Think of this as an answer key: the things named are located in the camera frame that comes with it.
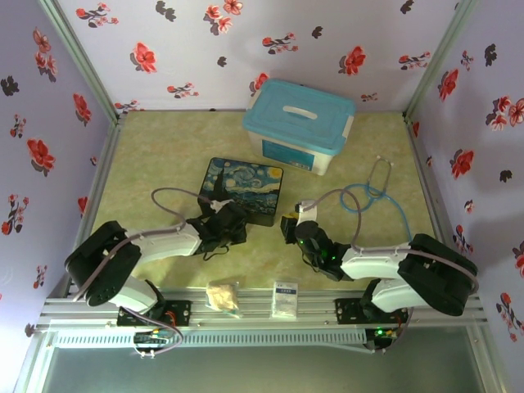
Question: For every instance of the starry night tin box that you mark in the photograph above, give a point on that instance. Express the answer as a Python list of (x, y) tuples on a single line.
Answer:
[(245, 184)]

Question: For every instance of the white gauze packet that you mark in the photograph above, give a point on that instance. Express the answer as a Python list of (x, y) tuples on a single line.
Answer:
[(285, 301)]

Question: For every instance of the clear bag of cotton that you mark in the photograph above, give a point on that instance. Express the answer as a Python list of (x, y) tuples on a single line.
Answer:
[(222, 298)]

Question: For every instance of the blue lidded storage box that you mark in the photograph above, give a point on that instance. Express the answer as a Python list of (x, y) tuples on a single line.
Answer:
[(299, 123)]

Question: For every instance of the small circuit board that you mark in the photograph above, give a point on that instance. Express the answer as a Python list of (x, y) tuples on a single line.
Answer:
[(151, 338), (385, 333)]

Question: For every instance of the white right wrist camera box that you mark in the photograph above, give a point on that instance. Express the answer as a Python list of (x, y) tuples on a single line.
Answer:
[(307, 210)]

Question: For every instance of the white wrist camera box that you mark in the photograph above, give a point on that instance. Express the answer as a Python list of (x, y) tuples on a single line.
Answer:
[(219, 203), (307, 210)]

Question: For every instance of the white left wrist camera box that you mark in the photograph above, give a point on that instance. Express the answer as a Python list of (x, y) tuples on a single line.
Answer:
[(219, 203)]

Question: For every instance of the aluminium table rail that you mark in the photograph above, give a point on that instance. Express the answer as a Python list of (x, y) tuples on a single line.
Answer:
[(262, 317)]

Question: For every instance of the aluminium corner post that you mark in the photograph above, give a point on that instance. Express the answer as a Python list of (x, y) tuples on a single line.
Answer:
[(440, 57), (78, 57)]

